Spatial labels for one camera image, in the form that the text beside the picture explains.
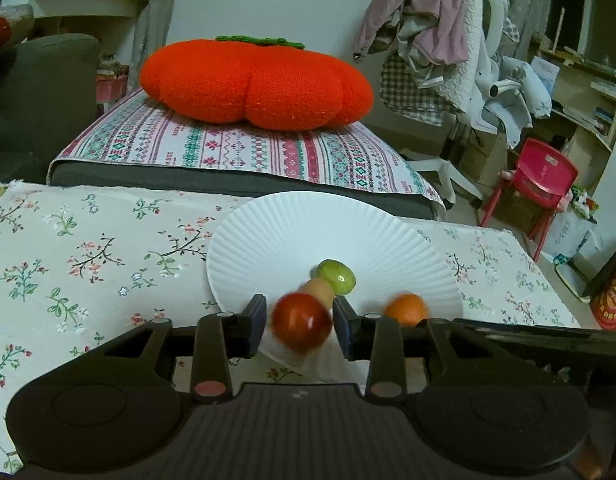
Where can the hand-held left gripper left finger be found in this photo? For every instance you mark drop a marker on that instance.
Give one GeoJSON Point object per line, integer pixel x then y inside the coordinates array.
{"type": "Point", "coordinates": [257, 322]}

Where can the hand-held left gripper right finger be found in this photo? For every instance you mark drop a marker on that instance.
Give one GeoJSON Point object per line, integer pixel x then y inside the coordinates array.
{"type": "Point", "coordinates": [342, 327]}

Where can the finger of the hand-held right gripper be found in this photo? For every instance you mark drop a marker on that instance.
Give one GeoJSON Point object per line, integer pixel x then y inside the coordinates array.
{"type": "Point", "coordinates": [508, 336]}

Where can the red cherry tomato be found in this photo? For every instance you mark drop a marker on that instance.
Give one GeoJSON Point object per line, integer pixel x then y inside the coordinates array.
{"type": "Point", "coordinates": [302, 322]}

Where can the tan round longan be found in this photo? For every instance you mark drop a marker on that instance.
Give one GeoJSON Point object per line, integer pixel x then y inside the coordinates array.
{"type": "Point", "coordinates": [319, 291]}

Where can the green cherry tomato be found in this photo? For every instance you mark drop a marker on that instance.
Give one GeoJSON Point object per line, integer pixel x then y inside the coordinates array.
{"type": "Point", "coordinates": [336, 276]}

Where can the orange cherry tomato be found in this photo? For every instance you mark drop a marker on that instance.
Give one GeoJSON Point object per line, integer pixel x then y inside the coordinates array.
{"type": "Point", "coordinates": [407, 309]}

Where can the white paper plate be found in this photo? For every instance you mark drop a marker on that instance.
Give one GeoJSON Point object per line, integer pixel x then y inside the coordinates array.
{"type": "Point", "coordinates": [333, 240]}

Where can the orange printed bag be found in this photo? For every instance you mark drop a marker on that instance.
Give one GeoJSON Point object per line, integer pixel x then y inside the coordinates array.
{"type": "Point", "coordinates": [613, 295]}

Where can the white plastic bag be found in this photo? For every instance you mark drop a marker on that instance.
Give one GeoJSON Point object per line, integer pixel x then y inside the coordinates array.
{"type": "Point", "coordinates": [570, 235]}

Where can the pink plastic child chair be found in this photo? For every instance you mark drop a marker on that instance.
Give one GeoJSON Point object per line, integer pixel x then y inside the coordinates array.
{"type": "Point", "coordinates": [543, 170]}

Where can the floral white tablecloth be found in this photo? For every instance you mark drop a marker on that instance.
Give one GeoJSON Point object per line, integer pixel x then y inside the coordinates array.
{"type": "Point", "coordinates": [87, 270]}

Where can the striped patterned cover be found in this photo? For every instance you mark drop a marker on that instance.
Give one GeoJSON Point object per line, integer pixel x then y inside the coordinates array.
{"type": "Point", "coordinates": [227, 147]}

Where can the cardboard box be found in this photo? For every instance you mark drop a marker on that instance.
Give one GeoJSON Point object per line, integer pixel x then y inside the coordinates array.
{"type": "Point", "coordinates": [483, 157]}

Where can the orange pumpkin cushion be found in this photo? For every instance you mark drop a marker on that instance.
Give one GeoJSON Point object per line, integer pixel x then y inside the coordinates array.
{"type": "Point", "coordinates": [258, 82]}

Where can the white office chair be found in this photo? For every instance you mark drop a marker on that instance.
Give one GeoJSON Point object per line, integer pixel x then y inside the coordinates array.
{"type": "Point", "coordinates": [493, 90]}

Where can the checked cloth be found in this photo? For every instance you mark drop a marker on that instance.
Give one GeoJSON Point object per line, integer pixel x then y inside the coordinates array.
{"type": "Point", "coordinates": [413, 90]}

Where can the wooden bookshelf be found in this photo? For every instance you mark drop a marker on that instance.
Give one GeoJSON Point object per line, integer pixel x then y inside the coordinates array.
{"type": "Point", "coordinates": [583, 90]}

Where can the white fleece garment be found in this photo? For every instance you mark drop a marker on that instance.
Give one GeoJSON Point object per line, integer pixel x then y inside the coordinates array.
{"type": "Point", "coordinates": [480, 35]}

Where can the grey curtain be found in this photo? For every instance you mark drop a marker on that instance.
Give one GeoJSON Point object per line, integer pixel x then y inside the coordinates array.
{"type": "Point", "coordinates": [155, 15]}

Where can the pink jacket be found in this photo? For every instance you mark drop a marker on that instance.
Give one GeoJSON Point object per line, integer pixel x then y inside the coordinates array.
{"type": "Point", "coordinates": [438, 5]}

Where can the white wall shelf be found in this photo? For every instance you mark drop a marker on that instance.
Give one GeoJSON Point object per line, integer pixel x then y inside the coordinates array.
{"type": "Point", "coordinates": [87, 2]}

